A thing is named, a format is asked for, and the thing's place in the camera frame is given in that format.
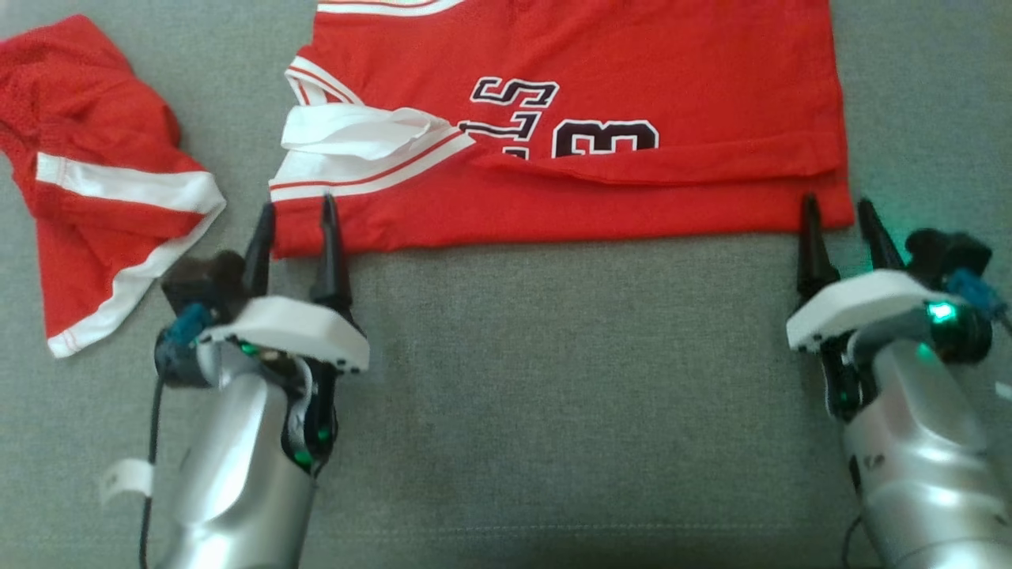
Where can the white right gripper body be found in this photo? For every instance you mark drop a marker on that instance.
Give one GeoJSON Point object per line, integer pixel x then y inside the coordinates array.
{"type": "Point", "coordinates": [862, 300]}

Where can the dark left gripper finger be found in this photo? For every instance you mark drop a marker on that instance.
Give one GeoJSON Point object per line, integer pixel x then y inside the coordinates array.
{"type": "Point", "coordinates": [332, 269]}
{"type": "Point", "coordinates": [259, 261]}

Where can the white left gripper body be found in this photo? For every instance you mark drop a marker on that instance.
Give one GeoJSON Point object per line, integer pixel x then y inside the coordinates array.
{"type": "Point", "coordinates": [292, 328]}

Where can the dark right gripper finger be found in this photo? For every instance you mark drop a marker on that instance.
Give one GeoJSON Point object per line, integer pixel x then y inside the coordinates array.
{"type": "Point", "coordinates": [877, 241]}
{"type": "Point", "coordinates": [814, 253]}

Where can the red shorts with white trim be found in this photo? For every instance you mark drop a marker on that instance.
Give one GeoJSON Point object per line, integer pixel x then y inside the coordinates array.
{"type": "Point", "coordinates": [87, 142]}

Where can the red basketball jersey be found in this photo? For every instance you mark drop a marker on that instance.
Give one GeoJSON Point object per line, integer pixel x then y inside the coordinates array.
{"type": "Point", "coordinates": [632, 55]}

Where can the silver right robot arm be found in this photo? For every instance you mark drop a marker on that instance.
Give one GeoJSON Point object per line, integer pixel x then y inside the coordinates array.
{"type": "Point", "coordinates": [917, 466]}

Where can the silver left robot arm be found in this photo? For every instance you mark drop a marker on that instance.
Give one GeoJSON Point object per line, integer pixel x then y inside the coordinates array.
{"type": "Point", "coordinates": [237, 482]}

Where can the grey sofa seat cushion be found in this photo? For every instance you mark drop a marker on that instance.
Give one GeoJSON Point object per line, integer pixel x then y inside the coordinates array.
{"type": "Point", "coordinates": [553, 395]}

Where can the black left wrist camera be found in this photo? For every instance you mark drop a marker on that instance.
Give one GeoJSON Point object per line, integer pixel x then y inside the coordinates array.
{"type": "Point", "coordinates": [202, 288]}

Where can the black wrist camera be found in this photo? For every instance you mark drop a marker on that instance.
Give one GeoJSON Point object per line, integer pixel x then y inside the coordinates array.
{"type": "Point", "coordinates": [961, 332]}
{"type": "Point", "coordinates": [202, 288]}

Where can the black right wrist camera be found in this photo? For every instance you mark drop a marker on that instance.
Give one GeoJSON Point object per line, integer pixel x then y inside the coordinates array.
{"type": "Point", "coordinates": [961, 332]}

